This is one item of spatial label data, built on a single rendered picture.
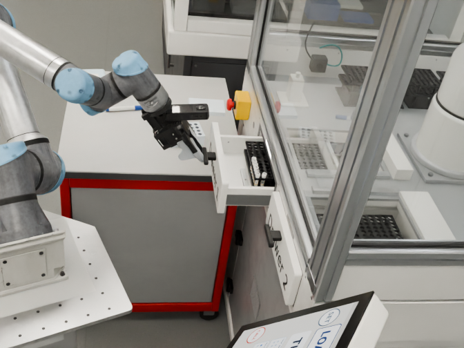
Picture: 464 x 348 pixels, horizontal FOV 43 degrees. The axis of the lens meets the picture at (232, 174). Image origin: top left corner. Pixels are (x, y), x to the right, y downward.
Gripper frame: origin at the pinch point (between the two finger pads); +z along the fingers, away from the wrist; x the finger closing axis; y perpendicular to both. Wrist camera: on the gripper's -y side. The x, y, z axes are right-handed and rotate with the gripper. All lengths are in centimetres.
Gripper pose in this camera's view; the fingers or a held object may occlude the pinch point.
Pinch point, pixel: (201, 152)
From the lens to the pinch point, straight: 163.7
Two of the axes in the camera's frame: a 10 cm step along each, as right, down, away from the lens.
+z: 4.6, 6.6, 6.0
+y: -8.8, 4.2, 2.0
